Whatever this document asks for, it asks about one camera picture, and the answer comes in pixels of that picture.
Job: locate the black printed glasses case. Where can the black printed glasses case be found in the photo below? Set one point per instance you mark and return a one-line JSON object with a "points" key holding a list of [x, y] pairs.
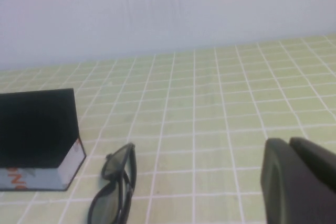
{"points": [[31, 129]]}

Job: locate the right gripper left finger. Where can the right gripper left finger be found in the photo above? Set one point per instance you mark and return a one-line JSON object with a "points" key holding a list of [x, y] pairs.
{"points": [[288, 187]]}

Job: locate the black frame glasses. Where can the black frame glasses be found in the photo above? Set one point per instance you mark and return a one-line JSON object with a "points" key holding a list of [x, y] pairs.
{"points": [[115, 161]]}

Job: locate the green white grid tablecloth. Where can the green white grid tablecloth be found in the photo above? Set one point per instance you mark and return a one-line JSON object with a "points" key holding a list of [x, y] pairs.
{"points": [[210, 129]]}

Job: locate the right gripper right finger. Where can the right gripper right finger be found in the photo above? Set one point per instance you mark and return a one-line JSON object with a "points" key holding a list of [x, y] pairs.
{"points": [[317, 161]]}

